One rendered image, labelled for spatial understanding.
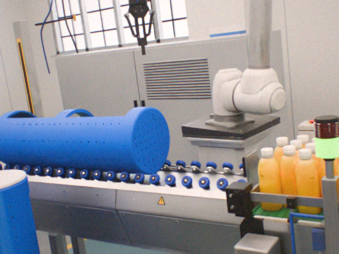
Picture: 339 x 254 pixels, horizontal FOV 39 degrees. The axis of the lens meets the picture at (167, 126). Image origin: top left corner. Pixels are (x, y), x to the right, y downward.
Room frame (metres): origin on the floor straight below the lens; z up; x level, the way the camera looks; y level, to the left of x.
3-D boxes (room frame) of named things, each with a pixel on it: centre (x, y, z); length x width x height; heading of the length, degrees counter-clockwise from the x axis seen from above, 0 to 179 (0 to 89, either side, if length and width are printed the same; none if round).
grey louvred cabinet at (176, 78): (4.14, 0.04, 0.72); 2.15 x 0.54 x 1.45; 48
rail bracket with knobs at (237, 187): (1.50, -0.21, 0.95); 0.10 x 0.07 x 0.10; 146
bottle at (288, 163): (1.51, -0.39, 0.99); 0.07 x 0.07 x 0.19
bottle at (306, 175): (1.44, -0.42, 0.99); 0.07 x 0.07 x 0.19
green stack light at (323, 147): (1.17, -0.40, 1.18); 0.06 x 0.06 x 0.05
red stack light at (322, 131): (1.17, -0.40, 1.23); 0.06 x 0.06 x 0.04
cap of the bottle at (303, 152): (1.44, -0.42, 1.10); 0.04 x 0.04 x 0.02
